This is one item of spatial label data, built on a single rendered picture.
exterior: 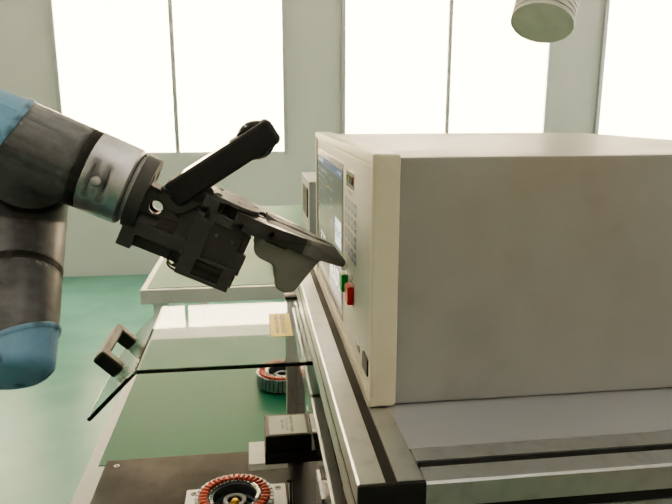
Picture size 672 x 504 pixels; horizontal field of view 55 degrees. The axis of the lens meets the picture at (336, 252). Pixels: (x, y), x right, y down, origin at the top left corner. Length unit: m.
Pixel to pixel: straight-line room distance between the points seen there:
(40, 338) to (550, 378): 0.44
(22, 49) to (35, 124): 4.96
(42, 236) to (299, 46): 4.75
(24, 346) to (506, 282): 0.41
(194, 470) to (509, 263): 0.75
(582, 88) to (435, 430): 5.57
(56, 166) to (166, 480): 0.65
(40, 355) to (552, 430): 0.43
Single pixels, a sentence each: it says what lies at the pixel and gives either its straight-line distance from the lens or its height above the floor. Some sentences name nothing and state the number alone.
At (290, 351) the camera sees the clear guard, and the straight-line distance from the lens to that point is 0.79.
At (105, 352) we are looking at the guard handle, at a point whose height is 1.06.
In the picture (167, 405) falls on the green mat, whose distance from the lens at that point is 1.41.
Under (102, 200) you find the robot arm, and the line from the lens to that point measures 0.61.
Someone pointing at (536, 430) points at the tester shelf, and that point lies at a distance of 0.53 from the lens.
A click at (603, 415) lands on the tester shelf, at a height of 1.11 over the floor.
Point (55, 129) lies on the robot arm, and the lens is 0.62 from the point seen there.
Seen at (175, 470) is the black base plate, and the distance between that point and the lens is 1.15.
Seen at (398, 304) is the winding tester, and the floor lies 1.20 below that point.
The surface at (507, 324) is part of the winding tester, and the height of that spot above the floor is 1.18.
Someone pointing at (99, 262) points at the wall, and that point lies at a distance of 5.59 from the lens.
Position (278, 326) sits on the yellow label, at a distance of 0.87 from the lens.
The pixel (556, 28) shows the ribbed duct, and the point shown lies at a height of 1.55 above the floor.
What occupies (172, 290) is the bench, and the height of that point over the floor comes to 0.74.
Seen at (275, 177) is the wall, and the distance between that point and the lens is 5.34.
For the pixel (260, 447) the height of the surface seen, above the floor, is 0.88.
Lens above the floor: 1.35
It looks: 13 degrees down
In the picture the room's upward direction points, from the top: straight up
